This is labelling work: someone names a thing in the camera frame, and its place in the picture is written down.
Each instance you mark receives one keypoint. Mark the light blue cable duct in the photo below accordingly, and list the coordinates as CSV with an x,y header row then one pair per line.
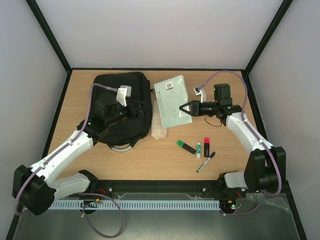
x,y
141,205

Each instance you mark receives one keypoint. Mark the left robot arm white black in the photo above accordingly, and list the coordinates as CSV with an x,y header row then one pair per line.
x,y
38,186

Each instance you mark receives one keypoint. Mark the grey notebook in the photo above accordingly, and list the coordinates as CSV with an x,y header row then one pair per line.
x,y
170,95

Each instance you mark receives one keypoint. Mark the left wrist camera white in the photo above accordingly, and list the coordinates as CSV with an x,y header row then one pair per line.
x,y
123,92

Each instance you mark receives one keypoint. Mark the black frame rail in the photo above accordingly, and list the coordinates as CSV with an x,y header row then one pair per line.
x,y
204,188

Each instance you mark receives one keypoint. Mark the black student backpack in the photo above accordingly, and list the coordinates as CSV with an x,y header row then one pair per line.
x,y
107,120

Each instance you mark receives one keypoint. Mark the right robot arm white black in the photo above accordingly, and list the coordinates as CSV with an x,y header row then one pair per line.
x,y
266,166

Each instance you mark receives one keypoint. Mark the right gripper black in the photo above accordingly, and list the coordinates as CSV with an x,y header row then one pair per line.
x,y
195,108

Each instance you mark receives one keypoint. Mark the green highlighter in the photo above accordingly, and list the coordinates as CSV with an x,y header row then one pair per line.
x,y
186,147

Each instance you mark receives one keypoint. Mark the pink highlighter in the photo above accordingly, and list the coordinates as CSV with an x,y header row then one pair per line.
x,y
207,147

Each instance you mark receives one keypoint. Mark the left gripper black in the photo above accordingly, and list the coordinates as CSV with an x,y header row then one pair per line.
x,y
138,114

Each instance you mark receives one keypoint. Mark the white glue stick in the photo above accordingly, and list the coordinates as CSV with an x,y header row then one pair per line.
x,y
198,150

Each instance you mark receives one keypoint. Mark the cream fabric pencil case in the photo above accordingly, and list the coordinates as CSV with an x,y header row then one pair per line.
x,y
157,129

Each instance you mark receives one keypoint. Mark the blue capped marker pen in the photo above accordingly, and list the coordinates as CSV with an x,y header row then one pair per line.
x,y
206,161

